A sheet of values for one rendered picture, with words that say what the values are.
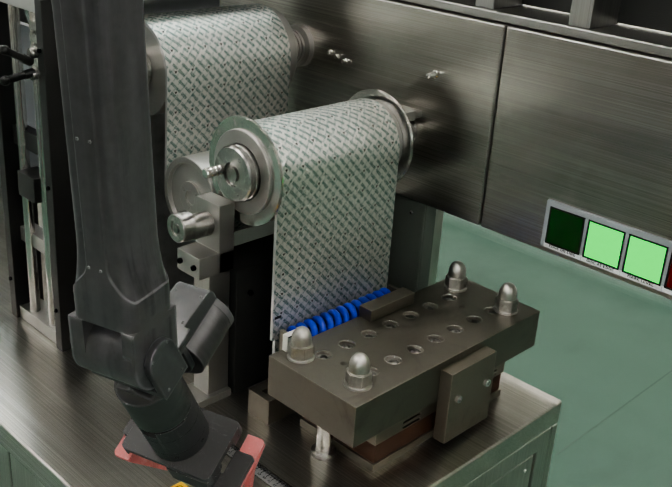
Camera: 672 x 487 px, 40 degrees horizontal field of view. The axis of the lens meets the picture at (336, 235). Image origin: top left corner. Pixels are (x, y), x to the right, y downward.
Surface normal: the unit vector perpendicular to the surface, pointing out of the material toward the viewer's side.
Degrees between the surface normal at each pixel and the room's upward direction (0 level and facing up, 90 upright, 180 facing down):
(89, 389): 0
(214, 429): 29
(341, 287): 90
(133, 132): 90
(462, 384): 90
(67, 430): 0
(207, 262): 90
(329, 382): 0
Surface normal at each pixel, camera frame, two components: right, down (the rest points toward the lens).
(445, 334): 0.06, -0.92
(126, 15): 0.91, 0.21
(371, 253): 0.71, 0.32
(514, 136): -0.70, 0.24
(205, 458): -0.17, -0.64
